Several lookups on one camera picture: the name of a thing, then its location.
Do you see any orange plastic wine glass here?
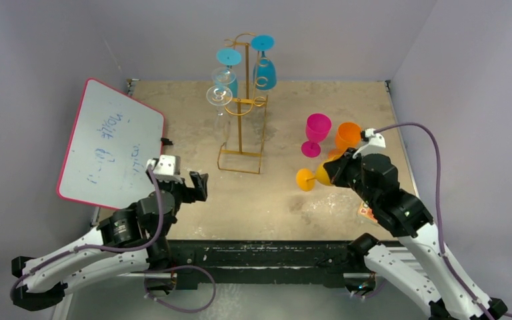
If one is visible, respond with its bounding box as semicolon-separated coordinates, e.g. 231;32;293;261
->
327;122;361;159

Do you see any yellow plastic wine glass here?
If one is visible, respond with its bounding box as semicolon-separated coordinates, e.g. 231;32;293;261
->
295;161;333;192

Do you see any magenta plastic wine glass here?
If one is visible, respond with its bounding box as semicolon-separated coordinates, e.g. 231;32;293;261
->
301;113;332;158

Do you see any blue wine glass row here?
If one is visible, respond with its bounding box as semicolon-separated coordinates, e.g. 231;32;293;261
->
251;35;277;91
212;47;242;97

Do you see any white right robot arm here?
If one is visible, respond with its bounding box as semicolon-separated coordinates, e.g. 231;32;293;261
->
321;153;508;319

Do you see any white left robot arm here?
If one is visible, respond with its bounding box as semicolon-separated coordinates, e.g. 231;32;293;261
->
9;170;209;311

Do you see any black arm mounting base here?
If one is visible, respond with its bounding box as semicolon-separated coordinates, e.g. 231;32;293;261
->
143;234;394;297

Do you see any clear wine glass front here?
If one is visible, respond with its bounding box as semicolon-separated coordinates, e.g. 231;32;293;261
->
206;85;233;144

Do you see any clear wine glass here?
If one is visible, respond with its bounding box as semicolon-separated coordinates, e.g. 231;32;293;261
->
206;85;233;144
211;66;237;86

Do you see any clear wine glass rear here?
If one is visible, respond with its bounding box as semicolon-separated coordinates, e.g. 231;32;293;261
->
211;66;237;86

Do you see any orange patterned card box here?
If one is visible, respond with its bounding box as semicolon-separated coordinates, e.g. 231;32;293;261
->
357;201;377;224

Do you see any black whiteboard clip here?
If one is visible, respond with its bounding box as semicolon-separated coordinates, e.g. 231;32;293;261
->
160;137;173;146

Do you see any pink framed whiteboard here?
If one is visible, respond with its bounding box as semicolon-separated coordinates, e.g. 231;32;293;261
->
57;78;165;209

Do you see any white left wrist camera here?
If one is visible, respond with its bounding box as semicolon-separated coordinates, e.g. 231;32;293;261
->
147;155;183;183

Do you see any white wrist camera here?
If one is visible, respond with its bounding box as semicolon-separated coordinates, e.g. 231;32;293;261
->
147;155;183;183
352;128;386;159

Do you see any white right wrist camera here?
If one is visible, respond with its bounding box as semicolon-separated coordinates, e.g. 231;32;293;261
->
352;128;386;159

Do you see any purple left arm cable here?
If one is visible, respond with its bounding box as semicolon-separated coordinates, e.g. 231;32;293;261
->
10;165;217;315

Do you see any gold wire glass rack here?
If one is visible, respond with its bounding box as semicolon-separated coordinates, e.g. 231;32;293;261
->
217;32;269;174

